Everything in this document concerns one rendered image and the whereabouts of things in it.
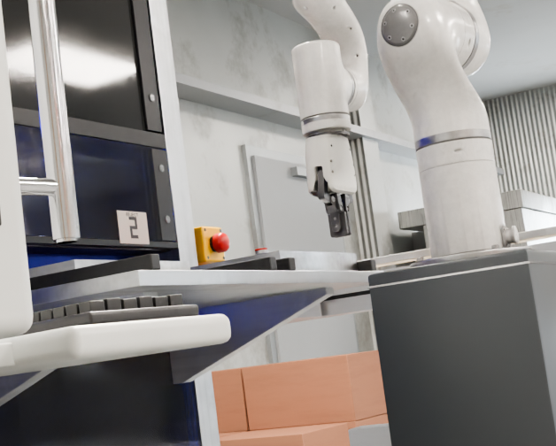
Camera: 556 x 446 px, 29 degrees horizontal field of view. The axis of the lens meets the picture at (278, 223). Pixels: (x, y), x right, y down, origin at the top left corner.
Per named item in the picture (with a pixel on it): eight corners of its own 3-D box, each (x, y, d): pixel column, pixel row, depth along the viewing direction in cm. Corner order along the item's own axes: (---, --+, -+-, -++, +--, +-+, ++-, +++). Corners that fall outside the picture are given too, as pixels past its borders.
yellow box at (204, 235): (177, 266, 216) (173, 231, 217) (197, 266, 223) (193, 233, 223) (207, 261, 213) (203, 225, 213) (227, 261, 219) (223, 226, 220)
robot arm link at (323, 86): (321, 126, 191) (290, 121, 183) (312, 55, 192) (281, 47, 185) (361, 116, 186) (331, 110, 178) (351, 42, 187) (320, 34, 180)
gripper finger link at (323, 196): (320, 155, 182) (335, 178, 185) (310, 187, 177) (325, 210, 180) (327, 153, 181) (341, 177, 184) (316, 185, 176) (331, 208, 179)
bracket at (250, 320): (173, 384, 197) (165, 313, 199) (182, 382, 200) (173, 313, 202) (335, 364, 181) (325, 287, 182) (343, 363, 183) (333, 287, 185)
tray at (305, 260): (110, 303, 181) (107, 282, 181) (198, 300, 203) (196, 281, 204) (281, 272, 164) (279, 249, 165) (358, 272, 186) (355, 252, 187)
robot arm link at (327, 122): (316, 127, 190) (319, 143, 190) (291, 121, 183) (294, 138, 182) (359, 117, 186) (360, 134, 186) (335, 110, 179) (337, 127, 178)
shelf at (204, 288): (-128, 334, 153) (-128, 320, 153) (166, 317, 213) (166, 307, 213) (139, 286, 129) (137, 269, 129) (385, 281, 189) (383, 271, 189)
